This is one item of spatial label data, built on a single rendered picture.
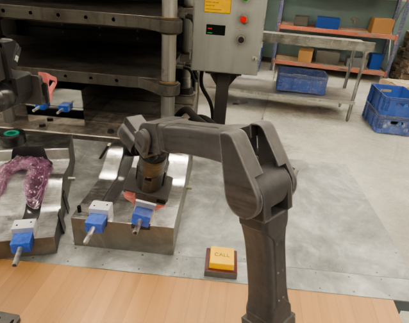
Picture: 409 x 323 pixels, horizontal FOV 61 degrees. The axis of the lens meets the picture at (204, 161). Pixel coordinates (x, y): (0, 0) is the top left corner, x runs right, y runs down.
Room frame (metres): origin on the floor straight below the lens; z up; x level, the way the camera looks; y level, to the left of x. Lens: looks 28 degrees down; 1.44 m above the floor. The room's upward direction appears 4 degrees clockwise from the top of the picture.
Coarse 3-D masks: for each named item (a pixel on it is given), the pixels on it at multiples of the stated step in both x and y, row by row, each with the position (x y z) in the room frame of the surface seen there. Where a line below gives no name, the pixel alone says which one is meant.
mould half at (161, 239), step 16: (112, 144) 1.03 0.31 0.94; (112, 160) 0.96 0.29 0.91; (176, 160) 0.97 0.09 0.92; (192, 160) 1.16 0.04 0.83; (112, 176) 0.90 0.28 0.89; (176, 176) 0.92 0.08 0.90; (96, 192) 0.81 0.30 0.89; (176, 192) 0.85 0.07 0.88; (128, 208) 0.75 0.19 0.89; (160, 208) 0.76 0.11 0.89; (176, 208) 0.76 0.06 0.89; (80, 224) 0.69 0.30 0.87; (112, 224) 0.69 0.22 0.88; (128, 224) 0.68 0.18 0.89; (160, 224) 0.69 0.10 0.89; (176, 224) 0.73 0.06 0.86; (80, 240) 0.69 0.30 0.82; (96, 240) 0.69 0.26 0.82; (112, 240) 0.69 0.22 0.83; (128, 240) 0.68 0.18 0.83; (144, 240) 0.68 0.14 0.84; (160, 240) 0.68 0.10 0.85
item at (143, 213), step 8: (136, 200) 0.70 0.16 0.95; (136, 208) 0.68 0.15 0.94; (144, 208) 0.69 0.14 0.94; (152, 208) 0.69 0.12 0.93; (136, 216) 0.65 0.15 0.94; (144, 216) 0.65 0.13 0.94; (152, 216) 0.69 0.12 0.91; (136, 224) 0.63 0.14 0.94; (144, 224) 0.65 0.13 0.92; (136, 232) 0.61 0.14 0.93
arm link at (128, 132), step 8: (128, 120) 0.67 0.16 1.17; (136, 120) 0.68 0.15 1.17; (144, 120) 0.68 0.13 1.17; (120, 128) 0.68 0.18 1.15; (128, 128) 0.67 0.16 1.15; (136, 128) 0.65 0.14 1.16; (120, 136) 0.68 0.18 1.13; (128, 136) 0.66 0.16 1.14; (136, 136) 0.60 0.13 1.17; (144, 136) 0.58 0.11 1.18; (128, 144) 0.65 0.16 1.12; (136, 144) 0.60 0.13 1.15; (144, 144) 0.58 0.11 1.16; (144, 152) 0.58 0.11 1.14
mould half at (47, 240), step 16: (32, 144) 1.03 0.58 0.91; (48, 144) 1.04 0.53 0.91; (64, 144) 1.05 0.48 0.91; (0, 160) 0.96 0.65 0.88; (64, 160) 1.01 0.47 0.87; (16, 176) 0.85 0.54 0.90; (64, 176) 0.89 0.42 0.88; (16, 192) 0.79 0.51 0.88; (48, 192) 0.80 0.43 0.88; (0, 208) 0.74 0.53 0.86; (16, 208) 0.75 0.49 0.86; (48, 208) 0.76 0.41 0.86; (64, 208) 0.82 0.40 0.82; (0, 224) 0.68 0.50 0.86; (48, 224) 0.70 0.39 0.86; (0, 240) 0.63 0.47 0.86; (48, 240) 0.65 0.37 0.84; (0, 256) 0.62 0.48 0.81
